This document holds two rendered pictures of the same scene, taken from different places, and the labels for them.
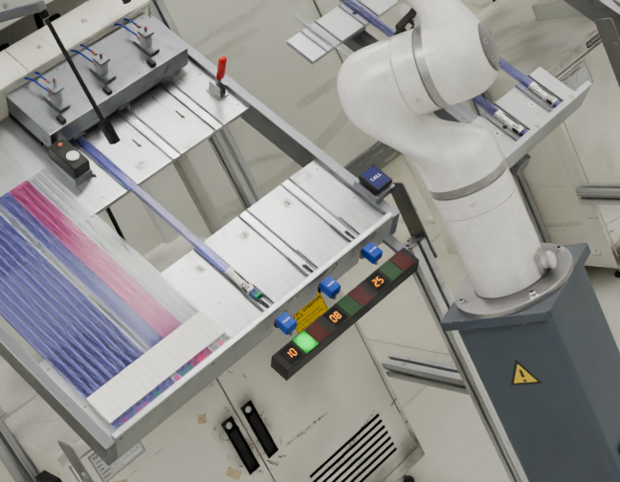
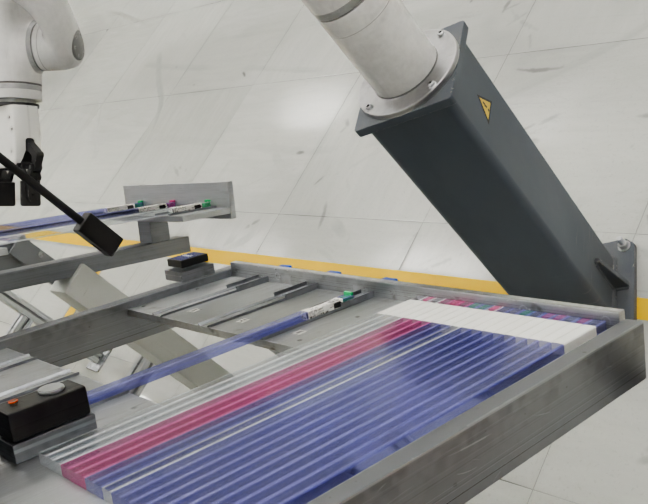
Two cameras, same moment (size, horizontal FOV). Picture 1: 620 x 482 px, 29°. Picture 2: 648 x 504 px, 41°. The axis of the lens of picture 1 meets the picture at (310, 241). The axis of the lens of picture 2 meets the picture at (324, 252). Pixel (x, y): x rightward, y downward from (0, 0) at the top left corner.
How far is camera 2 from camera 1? 2.10 m
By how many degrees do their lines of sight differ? 75
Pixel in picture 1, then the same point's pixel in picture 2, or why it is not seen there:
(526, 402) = (498, 131)
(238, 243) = (256, 321)
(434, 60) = not seen: outside the picture
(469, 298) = (426, 84)
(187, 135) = (32, 372)
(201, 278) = (316, 329)
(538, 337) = (470, 58)
